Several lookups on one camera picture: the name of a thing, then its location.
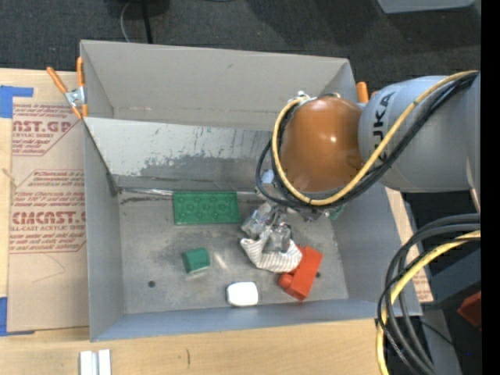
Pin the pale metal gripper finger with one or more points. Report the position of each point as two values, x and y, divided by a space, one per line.
279 240
253 225

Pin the white striped cloth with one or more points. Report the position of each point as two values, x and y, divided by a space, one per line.
279 262

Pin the orange-red toy block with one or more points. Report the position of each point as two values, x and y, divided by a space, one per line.
306 273

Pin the dark green flat block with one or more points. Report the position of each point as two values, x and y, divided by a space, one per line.
206 208

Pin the white rounded block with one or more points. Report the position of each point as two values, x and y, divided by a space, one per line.
242 294

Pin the small green block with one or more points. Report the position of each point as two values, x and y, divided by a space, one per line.
196 259

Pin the grey metal bin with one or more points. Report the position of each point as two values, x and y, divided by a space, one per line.
156 248

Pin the brown cardboard board red print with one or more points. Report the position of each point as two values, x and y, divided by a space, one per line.
47 279

